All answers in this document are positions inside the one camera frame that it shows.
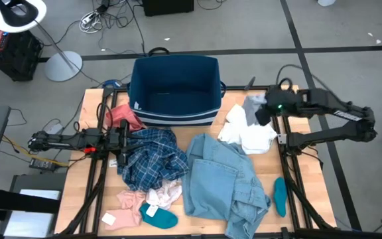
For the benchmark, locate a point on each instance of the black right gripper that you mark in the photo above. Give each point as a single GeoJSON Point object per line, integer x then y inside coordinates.
{"type": "Point", "coordinates": [282, 99]}

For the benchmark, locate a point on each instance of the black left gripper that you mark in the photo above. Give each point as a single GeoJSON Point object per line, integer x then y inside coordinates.
{"type": "Point", "coordinates": [123, 142]}

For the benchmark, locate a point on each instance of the grey cloth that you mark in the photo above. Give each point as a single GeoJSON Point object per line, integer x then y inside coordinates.
{"type": "Point", "coordinates": [252, 109]}

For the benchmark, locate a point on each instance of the blue plaid shirt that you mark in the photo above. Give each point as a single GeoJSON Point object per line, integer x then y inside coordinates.
{"type": "Point", "coordinates": [154, 159]}

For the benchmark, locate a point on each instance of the coral red cloth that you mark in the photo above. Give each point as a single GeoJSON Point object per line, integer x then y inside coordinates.
{"type": "Point", "coordinates": [124, 114]}

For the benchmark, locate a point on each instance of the white pale pink garment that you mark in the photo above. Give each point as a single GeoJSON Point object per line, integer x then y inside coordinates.
{"type": "Point", "coordinates": [164, 196]}

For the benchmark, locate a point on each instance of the light blue denim shirt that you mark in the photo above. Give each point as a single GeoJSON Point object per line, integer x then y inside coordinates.
{"type": "Point", "coordinates": [217, 179]}

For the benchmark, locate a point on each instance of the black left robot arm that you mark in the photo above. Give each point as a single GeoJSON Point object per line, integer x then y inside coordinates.
{"type": "Point", "coordinates": [61, 142]}

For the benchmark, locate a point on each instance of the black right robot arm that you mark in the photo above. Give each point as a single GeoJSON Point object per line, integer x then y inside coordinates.
{"type": "Point", "coordinates": [343, 114]}

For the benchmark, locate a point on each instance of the white t-shirt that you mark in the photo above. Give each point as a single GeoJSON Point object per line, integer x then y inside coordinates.
{"type": "Point", "coordinates": [247, 137]}

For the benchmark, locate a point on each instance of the small white label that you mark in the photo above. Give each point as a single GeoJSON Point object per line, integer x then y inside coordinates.
{"type": "Point", "coordinates": [113, 163]}

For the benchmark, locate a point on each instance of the red clamp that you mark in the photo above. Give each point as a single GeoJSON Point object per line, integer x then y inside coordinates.
{"type": "Point", "coordinates": [89, 150]}

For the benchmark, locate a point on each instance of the light pink garment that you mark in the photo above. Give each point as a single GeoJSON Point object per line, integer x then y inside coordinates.
{"type": "Point", "coordinates": [128, 215]}

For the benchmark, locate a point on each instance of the navy white striped fabric bin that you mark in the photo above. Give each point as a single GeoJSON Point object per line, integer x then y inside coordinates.
{"type": "Point", "coordinates": [174, 76]}

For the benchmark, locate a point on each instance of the grey adapter box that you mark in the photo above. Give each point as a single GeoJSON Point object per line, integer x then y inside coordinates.
{"type": "Point", "coordinates": [55, 128]}

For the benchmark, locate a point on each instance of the white square paper tag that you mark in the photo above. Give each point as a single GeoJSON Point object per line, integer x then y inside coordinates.
{"type": "Point", "coordinates": [108, 219]}

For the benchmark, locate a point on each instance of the teal sock with white label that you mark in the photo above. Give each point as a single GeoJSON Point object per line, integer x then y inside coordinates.
{"type": "Point", "coordinates": [164, 219]}

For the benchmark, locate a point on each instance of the black power adapter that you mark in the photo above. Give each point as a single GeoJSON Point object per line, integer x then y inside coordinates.
{"type": "Point", "coordinates": [41, 164]}

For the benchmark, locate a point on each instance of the white floor object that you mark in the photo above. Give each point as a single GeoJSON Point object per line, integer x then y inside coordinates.
{"type": "Point", "coordinates": [326, 2]}

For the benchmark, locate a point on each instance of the grey cart with white panel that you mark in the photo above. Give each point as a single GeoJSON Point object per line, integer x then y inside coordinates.
{"type": "Point", "coordinates": [32, 222]}

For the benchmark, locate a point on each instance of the white power strip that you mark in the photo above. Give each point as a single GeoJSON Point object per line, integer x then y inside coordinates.
{"type": "Point", "coordinates": [88, 18]}

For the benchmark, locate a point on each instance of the black floor box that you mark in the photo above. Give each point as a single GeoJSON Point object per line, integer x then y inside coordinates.
{"type": "Point", "coordinates": [167, 6]}

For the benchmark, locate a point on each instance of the black toolbox with red lid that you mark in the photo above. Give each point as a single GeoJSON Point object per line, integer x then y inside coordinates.
{"type": "Point", "coordinates": [15, 56]}

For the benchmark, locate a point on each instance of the black angled bracket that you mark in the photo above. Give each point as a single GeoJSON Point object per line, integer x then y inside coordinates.
{"type": "Point", "coordinates": [250, 83]}

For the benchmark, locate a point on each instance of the black aluminium table frame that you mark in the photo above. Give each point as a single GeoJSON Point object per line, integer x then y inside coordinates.
{"type": "Point", "coordinates": [237, 88]}

